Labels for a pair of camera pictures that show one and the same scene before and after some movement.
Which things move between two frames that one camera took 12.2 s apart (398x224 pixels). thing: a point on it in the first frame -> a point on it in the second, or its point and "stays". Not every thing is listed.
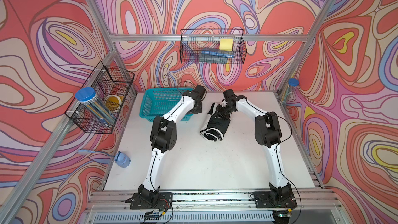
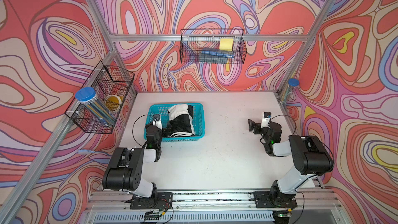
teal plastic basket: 158,101 -> 162,109
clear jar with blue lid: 88,96 stays
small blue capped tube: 292,83 stays
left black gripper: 199,110 -> 147,127
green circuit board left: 152,215 stays
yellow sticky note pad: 226,44 stays
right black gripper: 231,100 -> 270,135
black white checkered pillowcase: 214,126 -> 181,123
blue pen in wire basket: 218,54 stays
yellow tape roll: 113,103 stays
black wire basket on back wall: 212,45 stays
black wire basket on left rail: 97,106 stays
